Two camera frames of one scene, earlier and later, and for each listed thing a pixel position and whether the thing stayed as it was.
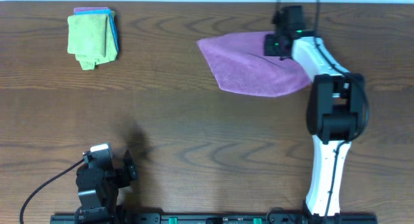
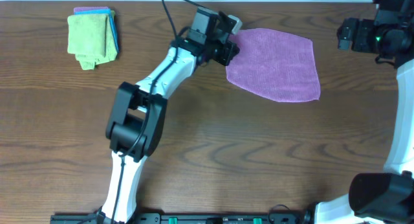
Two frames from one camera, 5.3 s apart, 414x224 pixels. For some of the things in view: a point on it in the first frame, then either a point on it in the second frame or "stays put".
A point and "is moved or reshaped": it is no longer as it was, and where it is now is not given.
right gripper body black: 275,46 → 371,38
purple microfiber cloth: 238,63 is moved or reshaped
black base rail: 216,218 stays put
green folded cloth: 90,38 stays put
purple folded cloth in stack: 89,8 stays put
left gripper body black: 120,179 → 220,52
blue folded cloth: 101,12 stays put
